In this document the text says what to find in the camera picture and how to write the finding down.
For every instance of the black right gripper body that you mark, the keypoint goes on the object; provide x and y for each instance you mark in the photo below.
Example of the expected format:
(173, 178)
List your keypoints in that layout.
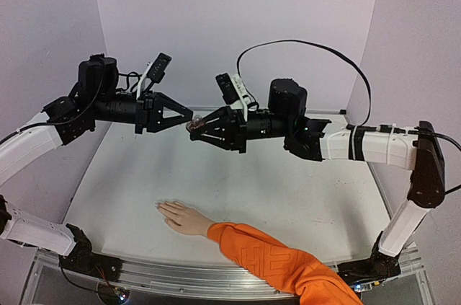
(240, 131)

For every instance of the mannequin hand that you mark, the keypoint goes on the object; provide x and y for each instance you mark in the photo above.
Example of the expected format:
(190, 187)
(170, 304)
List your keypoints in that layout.
(184, 219)

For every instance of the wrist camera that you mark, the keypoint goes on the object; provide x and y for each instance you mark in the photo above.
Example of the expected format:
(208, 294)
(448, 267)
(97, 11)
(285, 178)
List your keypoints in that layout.
(153, 74)
(235, 94)

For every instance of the nail polish bottle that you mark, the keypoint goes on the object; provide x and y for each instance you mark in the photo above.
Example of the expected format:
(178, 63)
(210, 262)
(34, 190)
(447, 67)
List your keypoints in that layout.
(195, 123)

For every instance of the orange sleeve forearm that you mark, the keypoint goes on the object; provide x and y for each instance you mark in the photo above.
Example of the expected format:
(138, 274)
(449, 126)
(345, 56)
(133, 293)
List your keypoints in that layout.
(286, 269)

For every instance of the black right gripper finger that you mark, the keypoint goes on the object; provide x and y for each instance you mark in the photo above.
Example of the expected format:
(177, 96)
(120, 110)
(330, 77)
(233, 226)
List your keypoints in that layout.
(219, 137)
(222, 117)

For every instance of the aluminium table rail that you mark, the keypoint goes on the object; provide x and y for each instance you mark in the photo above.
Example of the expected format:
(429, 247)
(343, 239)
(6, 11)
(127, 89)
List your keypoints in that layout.
(307, 111)

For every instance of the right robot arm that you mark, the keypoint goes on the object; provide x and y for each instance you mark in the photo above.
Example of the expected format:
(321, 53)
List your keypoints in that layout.
(414, 149)

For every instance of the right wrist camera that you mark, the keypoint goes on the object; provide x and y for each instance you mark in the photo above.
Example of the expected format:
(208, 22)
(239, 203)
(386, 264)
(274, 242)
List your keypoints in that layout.
(235, 94)

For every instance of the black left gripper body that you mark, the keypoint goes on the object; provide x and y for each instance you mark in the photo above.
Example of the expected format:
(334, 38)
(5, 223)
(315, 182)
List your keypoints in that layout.
(145, 119)

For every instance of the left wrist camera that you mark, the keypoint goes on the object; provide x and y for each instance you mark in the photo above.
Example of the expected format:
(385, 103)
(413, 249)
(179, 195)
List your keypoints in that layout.
(153, 74)

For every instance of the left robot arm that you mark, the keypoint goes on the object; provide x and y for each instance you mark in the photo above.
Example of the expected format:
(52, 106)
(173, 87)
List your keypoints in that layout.
(95, 97)

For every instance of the front aluminium frame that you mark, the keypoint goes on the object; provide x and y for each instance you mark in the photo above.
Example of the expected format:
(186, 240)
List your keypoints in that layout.
(161, 283)

